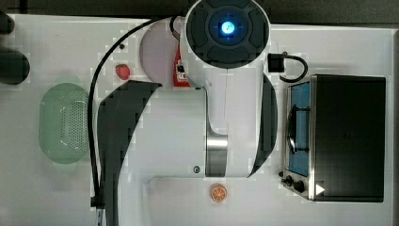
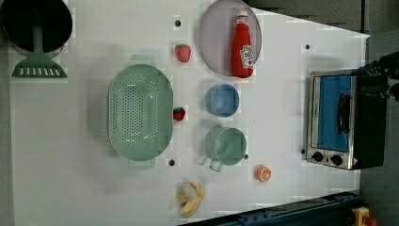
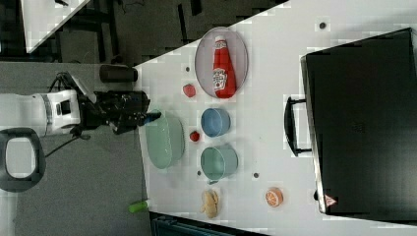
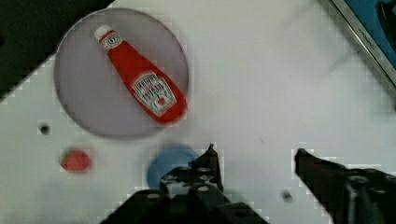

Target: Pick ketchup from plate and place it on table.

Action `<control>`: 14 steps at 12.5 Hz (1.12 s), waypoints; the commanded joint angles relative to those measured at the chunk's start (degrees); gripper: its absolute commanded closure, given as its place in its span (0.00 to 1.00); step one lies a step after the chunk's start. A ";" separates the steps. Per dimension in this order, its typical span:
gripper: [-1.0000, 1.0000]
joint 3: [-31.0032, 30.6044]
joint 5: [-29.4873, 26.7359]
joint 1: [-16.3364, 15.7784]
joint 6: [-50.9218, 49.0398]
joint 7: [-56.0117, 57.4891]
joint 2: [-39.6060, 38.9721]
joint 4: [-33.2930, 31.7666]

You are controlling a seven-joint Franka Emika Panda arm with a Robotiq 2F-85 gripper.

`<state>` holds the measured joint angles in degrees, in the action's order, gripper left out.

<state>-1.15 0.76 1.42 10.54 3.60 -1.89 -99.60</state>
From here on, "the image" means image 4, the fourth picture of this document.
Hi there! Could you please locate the silver black toaster oven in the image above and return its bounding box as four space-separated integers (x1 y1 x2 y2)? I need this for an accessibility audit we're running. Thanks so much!
328 0 396 84

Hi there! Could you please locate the red toy strawberry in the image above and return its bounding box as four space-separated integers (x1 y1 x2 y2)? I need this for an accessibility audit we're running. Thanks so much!
60 149 91 174

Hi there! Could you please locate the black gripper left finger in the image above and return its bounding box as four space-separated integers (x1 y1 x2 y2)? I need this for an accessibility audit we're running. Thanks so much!
160 144 224 197

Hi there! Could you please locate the red ketchup bottle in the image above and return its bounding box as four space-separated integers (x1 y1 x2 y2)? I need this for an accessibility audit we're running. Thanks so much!
94 24 188 125

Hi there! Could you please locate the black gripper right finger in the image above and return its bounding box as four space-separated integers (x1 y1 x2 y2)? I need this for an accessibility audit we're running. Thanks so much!
294 148 396 224

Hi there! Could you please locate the grey round plate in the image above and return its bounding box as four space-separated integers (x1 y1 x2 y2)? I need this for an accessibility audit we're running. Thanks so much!
54 8 190 138

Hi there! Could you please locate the blue cup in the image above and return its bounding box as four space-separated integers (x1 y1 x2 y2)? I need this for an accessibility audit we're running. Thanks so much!
147 145 198 189

